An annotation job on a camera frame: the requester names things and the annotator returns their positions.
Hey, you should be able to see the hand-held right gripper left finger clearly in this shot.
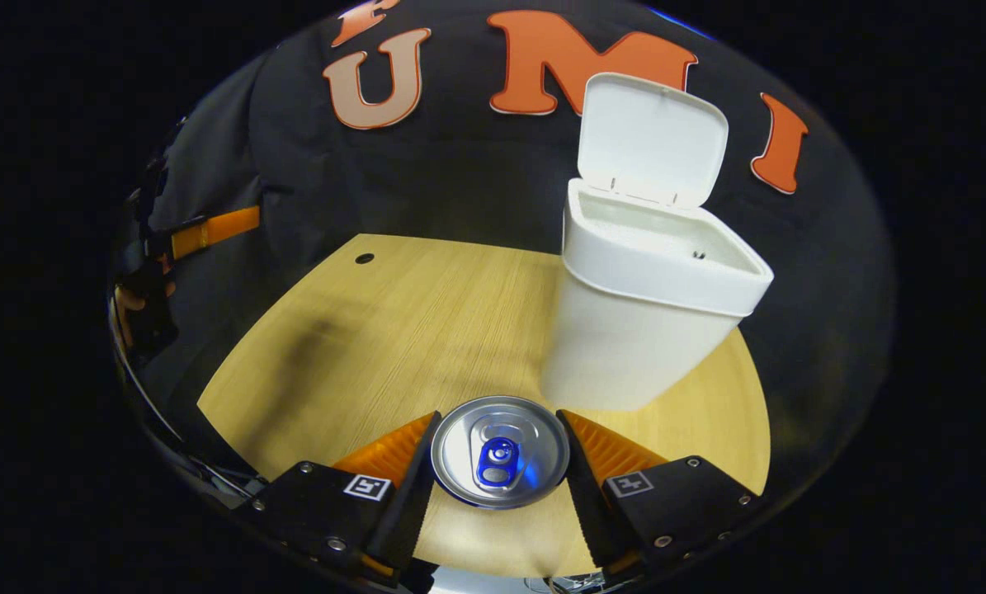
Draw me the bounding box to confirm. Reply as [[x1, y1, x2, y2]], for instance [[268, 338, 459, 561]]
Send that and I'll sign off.
[[237, 411, 443, 588]]

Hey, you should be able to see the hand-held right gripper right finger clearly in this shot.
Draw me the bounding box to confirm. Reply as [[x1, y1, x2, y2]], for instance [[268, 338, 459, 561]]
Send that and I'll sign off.
[[555, 408, 762, 578]]

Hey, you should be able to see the silver pop can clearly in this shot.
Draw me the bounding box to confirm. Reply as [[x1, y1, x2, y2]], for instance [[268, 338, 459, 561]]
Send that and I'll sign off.
[[431, 395, 571, 511]]

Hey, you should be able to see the white desktop garbage bin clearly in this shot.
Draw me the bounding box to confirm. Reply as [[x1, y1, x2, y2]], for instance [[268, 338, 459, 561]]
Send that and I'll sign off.
[[540, 73, 776, 412]]

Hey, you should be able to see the wooden desktop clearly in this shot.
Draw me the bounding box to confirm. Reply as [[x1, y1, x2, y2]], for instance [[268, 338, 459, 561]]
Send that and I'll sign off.
[[197, 233, 772, 578]]

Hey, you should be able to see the black backdrop cloth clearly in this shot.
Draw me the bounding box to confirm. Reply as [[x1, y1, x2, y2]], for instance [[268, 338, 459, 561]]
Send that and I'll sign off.
[[125, 0, 898, 529]]

